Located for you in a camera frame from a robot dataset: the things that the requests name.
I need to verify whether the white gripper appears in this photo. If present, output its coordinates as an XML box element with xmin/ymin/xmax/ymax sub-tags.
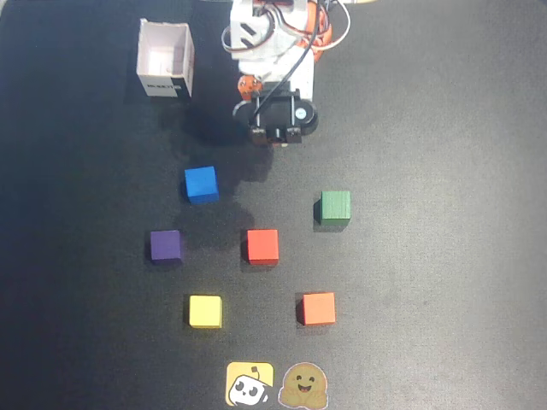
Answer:
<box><xmin>237</xmin><ymin>49</ymin><xmax>316</xmax><ymax>149</ymax></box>

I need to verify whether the green wooden cube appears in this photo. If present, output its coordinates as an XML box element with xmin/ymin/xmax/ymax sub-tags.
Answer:
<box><xmin>314</xmin><ymin>190</ymin><xmax>352</xmax><ymax>227</ymax></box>

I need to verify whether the blue wooden cube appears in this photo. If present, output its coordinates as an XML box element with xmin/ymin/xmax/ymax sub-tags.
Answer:
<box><xmin>184</xmin><ymin>165</ymin><xmax>221</xmax><ymax>205</ymax></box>

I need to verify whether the red wooden cube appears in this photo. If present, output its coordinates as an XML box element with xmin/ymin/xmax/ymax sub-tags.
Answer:
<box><xmin>246</xmin><ymin>228</ymin><xmax>280</xmax><ymax>267</ymax></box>

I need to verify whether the purple wooden cube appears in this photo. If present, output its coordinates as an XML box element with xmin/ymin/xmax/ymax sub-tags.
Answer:
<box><xmin>149</xmin><ymin>229</ymin><xmax>185</xmax><ymax>266</ymax></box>

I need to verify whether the orange wooden cube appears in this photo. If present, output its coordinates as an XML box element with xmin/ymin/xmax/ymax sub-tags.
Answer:
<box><xmin>296</xmin><ymin>291</ymin><xmax>337</xmax><ymax>328</ymax></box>

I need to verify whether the yellow wooden cube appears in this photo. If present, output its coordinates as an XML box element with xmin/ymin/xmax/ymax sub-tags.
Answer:
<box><xmin>188</xmin><ymin>295</ymin><xmax>223</xmax><ymax>330</ymax></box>

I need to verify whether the open white cardboard box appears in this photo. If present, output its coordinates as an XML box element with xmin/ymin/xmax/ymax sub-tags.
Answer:
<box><xmin>135</xmin><ymin>18</ymin><xmax>196</xmax><ymax>100</ymax></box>

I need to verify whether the black table mat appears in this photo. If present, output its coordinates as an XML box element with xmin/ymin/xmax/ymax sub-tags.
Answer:
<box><xmin>0</xmin><ymin>0</ymin><xmax>547</xmax><ymax>410</ymax></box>

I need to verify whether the yellow robot face sticker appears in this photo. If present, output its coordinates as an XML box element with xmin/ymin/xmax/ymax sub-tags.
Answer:
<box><xmin>225</xmin><ymin>361</ymin><xmax>275</xmax><ymax>407</ymax></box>

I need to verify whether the hugging face emoji sticker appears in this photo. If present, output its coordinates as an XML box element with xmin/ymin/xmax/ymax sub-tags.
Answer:
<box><xmin>277</xmin><ymin>361</ymin><xmax>330</xmax><ymax>408</ymax></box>

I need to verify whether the black camera cable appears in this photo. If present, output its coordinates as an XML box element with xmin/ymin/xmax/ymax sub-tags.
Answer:
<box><xmin>251</xmin><ymin>0</ymin><xmax>331</xmax><ymax>125</ymax></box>

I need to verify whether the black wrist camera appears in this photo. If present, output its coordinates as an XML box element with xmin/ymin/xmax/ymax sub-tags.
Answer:
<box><xmin>232</xmin><ymin>79</ymin><xmax>320</xmax><ymax>146</ymax></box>

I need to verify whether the white servo cable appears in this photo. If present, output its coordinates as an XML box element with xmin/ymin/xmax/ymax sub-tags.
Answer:
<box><xmin>298</xmin><ymin>0</ymin><xmax>352</xmax><ymax>52</ymax></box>
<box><xmin>221</xmin><ymin>3</ymin><xmax>300</xmax><ymax>56</ymax></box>

